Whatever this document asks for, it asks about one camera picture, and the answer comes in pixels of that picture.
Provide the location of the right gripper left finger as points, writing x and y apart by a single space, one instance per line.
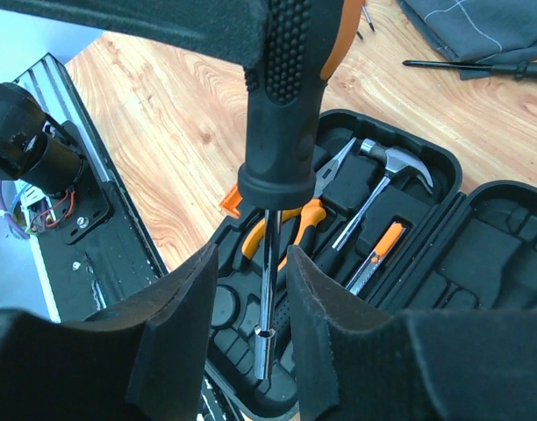
140 359

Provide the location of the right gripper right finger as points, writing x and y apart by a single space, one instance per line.
356 362

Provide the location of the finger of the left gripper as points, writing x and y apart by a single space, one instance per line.
232 31

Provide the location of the black handled nut driver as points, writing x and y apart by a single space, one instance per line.
304 44

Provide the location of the orange utility knife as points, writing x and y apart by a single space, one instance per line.
380 251

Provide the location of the black plastic tool case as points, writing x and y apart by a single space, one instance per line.
398 296

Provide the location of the orange handled pliers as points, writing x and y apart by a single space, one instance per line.
303 206

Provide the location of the claw hammer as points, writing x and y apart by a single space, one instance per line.
397 161

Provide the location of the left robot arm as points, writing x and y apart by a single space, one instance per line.
21 147

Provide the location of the grey folded cloth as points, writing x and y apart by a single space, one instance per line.
478 31

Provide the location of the orange black screwdriver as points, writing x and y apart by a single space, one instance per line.
519 71

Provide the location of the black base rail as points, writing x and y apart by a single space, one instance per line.
101 252

